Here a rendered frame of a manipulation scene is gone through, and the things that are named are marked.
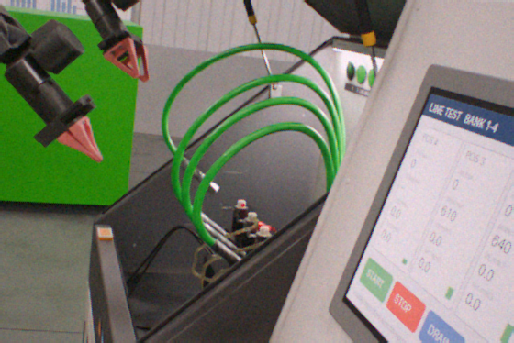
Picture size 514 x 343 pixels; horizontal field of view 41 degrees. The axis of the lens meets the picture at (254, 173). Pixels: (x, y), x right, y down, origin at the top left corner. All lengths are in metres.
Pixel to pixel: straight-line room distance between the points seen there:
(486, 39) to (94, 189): 4.08
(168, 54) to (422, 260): 7.10
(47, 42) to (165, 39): 6.66
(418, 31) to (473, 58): 0.15
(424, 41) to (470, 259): 0.33
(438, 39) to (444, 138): 0.15
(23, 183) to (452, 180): 4.12
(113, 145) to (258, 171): 3.04
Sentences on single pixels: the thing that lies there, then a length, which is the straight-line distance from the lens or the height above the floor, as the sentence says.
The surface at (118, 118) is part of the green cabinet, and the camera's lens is 4.64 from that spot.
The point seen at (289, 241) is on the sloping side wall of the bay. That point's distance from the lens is 1.02.
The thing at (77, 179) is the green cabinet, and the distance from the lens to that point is 4.71.
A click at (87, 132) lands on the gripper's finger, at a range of 1.18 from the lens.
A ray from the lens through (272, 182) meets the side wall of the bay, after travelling 1.70.
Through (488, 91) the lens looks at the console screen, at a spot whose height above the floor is 1.43.
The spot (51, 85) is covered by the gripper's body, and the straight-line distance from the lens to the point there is 1.15.
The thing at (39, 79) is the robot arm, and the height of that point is 1.33.
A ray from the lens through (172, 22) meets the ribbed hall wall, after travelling 7.77.
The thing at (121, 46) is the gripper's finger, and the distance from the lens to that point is 1.47.
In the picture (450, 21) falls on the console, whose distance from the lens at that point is 0.89.
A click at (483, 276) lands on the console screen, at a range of 0.69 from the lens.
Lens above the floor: 1.47
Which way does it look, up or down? 13 degrees down
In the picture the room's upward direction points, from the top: 8 degrees clockwise
